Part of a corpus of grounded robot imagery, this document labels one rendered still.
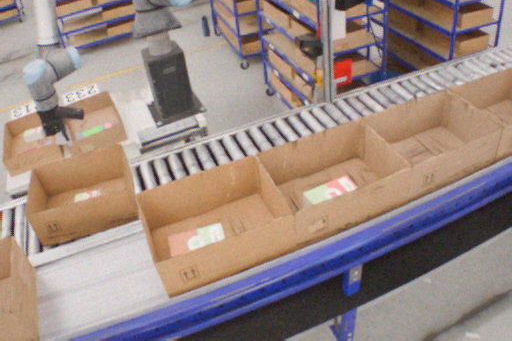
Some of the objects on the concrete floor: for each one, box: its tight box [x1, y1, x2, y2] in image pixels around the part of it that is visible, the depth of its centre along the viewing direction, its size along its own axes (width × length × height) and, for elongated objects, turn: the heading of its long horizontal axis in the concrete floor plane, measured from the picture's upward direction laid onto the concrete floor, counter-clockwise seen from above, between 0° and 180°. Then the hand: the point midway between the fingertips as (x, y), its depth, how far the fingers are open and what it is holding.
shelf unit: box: [251, 0, 388, 110], centre depth 280 cm, size 98×49×196 cm, turn 30°
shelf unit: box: [366, 0, 511, 74], centre depth 290 cm, size 98×49×196 cm, turn 30°
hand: (71, 142), depth 169 cm, fingers closed
